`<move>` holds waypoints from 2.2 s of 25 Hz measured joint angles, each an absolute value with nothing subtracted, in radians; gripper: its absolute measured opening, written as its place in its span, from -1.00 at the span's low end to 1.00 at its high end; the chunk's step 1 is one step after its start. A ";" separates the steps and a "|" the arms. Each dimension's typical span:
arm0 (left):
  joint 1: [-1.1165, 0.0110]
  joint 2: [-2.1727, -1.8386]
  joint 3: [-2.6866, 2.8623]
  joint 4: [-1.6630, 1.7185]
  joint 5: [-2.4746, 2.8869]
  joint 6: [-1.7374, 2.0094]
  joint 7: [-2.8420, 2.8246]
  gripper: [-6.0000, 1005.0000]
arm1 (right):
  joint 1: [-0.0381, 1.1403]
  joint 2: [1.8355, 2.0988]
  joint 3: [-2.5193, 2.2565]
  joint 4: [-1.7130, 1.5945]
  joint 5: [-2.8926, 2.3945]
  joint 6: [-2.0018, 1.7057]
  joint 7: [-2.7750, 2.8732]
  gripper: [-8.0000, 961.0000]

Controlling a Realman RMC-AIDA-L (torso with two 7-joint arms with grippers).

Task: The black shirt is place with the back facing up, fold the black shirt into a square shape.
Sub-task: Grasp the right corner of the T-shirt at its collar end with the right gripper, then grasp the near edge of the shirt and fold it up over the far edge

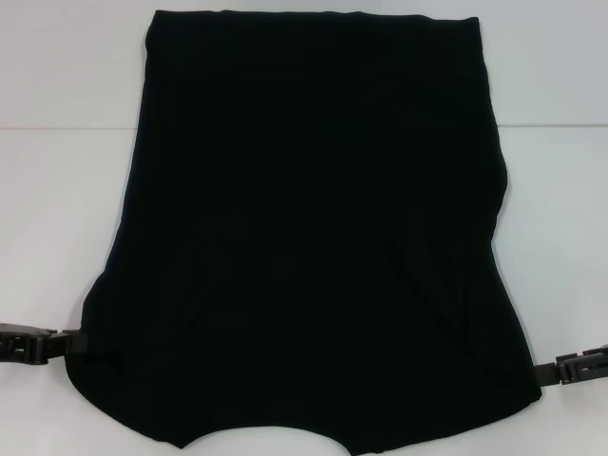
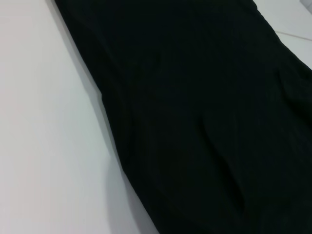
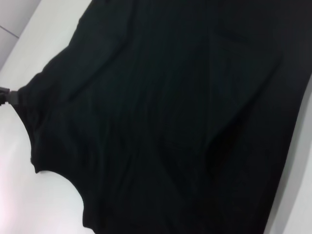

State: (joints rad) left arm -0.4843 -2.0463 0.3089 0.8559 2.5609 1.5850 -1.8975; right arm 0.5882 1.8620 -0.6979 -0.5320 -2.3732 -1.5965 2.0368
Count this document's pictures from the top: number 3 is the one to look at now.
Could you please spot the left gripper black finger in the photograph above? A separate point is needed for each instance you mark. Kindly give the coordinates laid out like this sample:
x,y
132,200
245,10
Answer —
x,y
13,97

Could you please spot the black t-shirt with FREE print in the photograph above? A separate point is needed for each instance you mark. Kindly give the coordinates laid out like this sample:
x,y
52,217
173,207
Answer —
x,y
170,109

